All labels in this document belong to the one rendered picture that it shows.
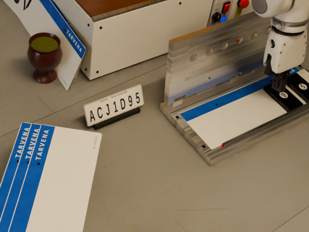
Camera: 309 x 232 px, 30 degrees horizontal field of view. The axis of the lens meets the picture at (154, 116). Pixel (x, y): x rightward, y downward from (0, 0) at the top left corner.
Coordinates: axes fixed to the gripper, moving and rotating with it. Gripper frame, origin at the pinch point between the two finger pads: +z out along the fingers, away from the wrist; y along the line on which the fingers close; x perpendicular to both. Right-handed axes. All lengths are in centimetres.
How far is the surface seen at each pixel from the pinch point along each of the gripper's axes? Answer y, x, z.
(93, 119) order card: -43.8, 16.5, 3.0
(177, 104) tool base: -22.9, 11.4, 4.2
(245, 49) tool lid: -1.4, 11.3, -4.6
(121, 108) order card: -35.9, 16.4, 3.1
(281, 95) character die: 2.7, 0.8, 5.4
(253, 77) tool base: 1.6, 10.1, 4.5
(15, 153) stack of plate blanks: -66, 8, -3
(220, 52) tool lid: -10.1, 11.1, -6.5
